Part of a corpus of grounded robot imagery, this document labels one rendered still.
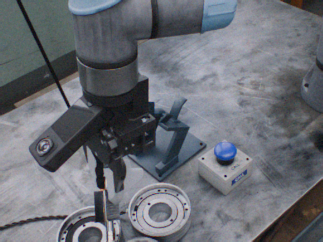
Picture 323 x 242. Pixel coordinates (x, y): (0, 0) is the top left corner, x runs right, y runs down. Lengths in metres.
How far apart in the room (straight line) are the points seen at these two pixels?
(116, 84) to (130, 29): 0.07
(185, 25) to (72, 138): 0.20
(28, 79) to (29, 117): 1.44
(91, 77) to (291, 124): 0.51
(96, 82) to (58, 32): 1.90
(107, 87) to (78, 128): 0.07
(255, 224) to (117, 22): 0.43
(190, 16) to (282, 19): 0.77
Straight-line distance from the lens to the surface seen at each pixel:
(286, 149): 0.86
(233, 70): 1.04
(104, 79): 0.50
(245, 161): 0.77
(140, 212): 0.73
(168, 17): 0.49
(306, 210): 1.08
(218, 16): 0.51
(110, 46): 0.48
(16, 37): 2.31
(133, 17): 0.47
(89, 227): 0.73
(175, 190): 0.74
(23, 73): 2.41
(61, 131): 0.56
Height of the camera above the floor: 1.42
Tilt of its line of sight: 43 degrees down
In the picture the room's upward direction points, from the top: 7 degrees counter-clockwise
